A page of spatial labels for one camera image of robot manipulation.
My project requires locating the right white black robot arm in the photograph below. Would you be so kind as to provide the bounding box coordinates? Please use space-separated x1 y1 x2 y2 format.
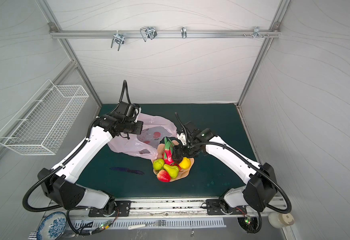
172 122 292 234

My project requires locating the white wire basket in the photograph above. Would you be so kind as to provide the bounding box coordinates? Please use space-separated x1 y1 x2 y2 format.
0 80 89 156

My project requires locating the right metal bolt bracket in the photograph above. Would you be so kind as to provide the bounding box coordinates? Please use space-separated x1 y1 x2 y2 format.
243 27 269 39

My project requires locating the white handled fork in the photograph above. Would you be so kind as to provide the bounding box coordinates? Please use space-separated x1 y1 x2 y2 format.
127 220 166 230

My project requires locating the small metal ring hook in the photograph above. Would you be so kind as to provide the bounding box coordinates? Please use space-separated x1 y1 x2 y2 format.
181 27 187 39

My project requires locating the red apple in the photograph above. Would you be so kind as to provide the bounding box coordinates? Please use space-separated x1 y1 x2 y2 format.
156 170 171 183

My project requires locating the metal crossbar rail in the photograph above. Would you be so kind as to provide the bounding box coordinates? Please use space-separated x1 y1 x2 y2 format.
50 29 281 39

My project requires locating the green pear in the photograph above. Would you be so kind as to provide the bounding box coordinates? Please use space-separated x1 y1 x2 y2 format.
163 164 180 179

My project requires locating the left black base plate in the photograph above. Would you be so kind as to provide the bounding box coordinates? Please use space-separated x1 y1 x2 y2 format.
88 201 131 218

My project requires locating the green apple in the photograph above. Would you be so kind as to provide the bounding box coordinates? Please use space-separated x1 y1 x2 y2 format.
152 159 165 172

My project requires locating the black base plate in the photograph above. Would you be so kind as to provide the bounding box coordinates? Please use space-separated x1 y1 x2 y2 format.
88 201 131 218
201 199 247 216

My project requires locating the silver fork at corner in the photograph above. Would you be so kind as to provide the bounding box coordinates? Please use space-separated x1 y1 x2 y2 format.
28 232 38 240

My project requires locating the pink plastic bag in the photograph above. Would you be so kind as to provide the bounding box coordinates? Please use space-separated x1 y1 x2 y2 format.
108 114 177 160

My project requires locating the white vent strip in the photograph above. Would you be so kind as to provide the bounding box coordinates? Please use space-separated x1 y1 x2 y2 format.
72 217 227 230

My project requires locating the dark blue knife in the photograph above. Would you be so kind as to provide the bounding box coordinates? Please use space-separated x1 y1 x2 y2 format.
110 167 144 175

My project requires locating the left metal clamp hook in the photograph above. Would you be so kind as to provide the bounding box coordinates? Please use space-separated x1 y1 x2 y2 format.
110 32 125 51

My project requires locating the green table mat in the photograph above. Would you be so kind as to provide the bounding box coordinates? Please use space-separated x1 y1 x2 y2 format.
77 104 256 198

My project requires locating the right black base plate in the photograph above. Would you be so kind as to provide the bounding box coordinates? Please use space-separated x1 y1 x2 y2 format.
201 199 247 216

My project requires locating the metal clamp hook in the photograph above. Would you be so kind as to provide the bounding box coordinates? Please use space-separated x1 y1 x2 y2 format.
140 26 157 42
110 32 125 51

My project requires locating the middle metal clamp hook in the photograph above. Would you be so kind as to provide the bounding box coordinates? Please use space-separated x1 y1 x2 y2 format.
140 26 157 42

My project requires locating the pink green dragon fruit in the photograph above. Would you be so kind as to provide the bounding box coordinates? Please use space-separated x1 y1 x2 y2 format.
162 137 175 166

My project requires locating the blue white patterned plate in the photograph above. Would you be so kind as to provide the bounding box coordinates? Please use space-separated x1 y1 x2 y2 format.
36 212 67 240

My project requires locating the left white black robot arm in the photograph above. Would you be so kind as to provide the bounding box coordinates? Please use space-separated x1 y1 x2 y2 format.
22 81 143 215

